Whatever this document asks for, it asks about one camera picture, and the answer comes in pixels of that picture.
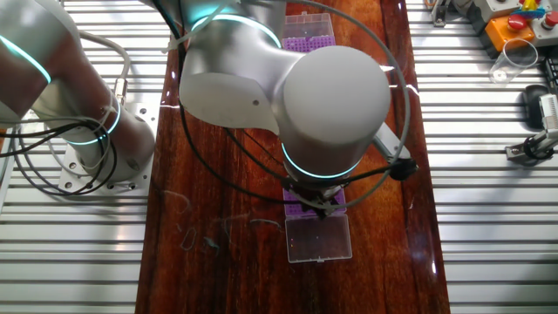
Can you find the colourful small toy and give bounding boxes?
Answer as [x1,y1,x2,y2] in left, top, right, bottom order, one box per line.
[518,0,547,19]

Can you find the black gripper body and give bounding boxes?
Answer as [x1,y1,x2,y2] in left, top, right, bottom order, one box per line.
[300,186,346,220]

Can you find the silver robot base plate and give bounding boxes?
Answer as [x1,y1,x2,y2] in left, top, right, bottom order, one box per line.
[58,102,160,197]

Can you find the aluminium corner bracket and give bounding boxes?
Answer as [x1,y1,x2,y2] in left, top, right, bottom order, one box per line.
[430,0,453,28]

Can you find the grey control box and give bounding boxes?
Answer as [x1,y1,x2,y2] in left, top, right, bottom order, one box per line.
[473,0,522,23]

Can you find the grey box red button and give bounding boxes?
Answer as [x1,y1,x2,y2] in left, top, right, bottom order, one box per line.
[531,10,558,48]

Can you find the purple pipette tip box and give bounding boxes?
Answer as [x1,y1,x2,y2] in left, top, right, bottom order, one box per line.
[281,11,337,53]
[282,187,353,264]

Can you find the dark wooden board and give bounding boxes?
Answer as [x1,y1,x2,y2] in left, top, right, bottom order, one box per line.
[134,0,451,314]

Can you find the grey cable with metal connector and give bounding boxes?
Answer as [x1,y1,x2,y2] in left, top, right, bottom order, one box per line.
[76,31,132,106]

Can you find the black keyboard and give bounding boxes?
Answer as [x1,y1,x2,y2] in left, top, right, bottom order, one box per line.
[540,56,558,93]

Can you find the black ring clamp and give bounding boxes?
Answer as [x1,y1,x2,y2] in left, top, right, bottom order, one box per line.
[522,136,555,160]

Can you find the clear plastic cup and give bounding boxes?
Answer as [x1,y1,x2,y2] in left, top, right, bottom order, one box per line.
[488,38,540,85]

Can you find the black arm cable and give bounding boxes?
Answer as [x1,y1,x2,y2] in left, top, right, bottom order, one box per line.
[150,0,396,206]

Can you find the silver ribbed camera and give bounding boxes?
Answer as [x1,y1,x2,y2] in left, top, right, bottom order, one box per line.
[539,92,558,128]

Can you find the orange emergency stop button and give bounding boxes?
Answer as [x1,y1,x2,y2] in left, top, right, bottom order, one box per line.
[483,14,536,57]

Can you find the black base cables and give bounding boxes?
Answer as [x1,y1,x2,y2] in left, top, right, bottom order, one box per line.
[0,119,119,196]

